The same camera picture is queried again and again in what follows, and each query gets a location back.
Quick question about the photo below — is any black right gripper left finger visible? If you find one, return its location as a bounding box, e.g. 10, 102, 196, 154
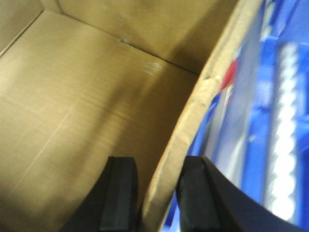
61, 157, 138, 232

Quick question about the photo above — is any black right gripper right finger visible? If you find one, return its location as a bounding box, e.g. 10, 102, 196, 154
176, 156, 302, 232

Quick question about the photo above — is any brown cardboard carton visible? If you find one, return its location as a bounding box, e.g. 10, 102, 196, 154
0, 0, 262, 232

